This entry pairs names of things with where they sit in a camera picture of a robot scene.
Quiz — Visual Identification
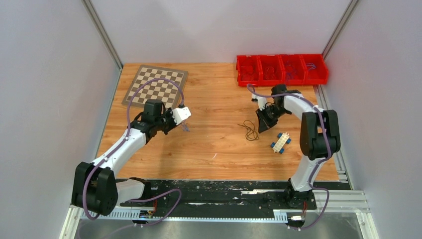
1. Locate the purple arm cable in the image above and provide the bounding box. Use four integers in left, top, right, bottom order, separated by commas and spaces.
246, 84, 332, 231
82, 78, 185, 228

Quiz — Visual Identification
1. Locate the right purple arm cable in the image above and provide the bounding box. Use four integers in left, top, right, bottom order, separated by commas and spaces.
246, 84, 332, 231

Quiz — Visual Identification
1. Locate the purple wire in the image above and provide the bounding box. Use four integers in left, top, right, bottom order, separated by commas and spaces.
284, 62, 301, 81

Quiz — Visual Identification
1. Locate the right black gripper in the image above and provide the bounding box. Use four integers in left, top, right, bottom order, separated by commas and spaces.
256, 105, 289, 133

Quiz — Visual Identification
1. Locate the aluminium frame rail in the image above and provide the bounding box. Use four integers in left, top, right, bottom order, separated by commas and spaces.
59, 190, 379, 239

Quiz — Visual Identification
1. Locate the wooden chessboard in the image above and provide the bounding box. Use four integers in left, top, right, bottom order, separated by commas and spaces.
122, 65, 188, 108

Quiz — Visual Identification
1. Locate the red bin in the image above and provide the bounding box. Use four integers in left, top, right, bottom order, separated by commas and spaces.
301, 54, 329, 85
258, 55, 285, 86
236, 55, 262, 87
280, 54, 307, 86

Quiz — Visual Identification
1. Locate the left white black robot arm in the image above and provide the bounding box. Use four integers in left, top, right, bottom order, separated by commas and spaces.
71, 100, 192, 216

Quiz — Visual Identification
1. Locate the brown wire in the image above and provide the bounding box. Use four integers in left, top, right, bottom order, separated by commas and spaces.
238, 120, 260, 142

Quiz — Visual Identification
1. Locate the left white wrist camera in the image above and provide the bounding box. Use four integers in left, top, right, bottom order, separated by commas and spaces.
172, 106, 192, 125

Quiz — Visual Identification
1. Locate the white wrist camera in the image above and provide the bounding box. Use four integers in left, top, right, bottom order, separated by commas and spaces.
251, 94, 267, 111
172, 106, 192, 125

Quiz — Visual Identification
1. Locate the red bin far left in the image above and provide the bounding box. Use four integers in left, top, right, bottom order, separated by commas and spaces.
236, 55, 262, 87

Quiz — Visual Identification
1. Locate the white blue toy block car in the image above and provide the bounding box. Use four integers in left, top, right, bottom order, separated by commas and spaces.
270, 132, 291, 154

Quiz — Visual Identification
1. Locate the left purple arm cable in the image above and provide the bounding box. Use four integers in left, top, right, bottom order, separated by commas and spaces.
82, 78, 185, 228

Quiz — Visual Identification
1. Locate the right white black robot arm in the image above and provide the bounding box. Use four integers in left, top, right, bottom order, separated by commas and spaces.
249, 84, 341, 208

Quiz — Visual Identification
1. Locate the red bin far right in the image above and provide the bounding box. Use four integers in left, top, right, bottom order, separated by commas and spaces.
301, 54, 329, 85

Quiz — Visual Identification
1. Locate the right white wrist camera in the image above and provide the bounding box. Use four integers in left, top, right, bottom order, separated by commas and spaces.
251, 94, 267, 111

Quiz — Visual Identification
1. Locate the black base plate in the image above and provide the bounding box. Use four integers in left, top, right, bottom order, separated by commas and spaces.
108, 178, 351, 219

